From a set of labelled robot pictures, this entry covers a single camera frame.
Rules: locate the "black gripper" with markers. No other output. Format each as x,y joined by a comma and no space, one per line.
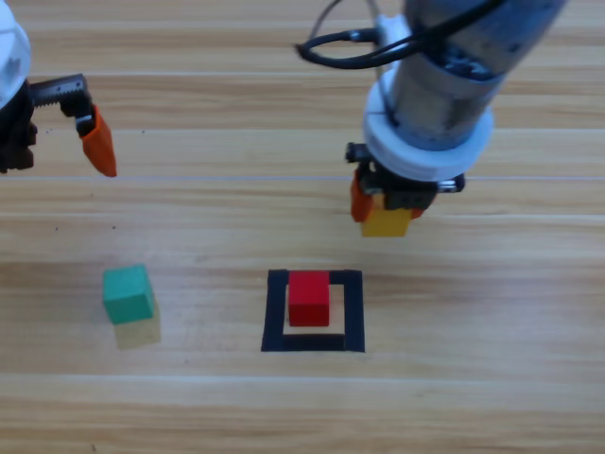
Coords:
16,137
406,194

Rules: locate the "yellow wooden block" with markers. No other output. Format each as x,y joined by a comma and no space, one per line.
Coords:
385,222

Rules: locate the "red wooden block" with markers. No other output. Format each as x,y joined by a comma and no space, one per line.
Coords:
308,298

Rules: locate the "green wooden block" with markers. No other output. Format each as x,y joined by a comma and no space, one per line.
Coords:
127,293

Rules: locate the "black tape square outline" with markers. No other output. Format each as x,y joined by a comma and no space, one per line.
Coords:
274,312

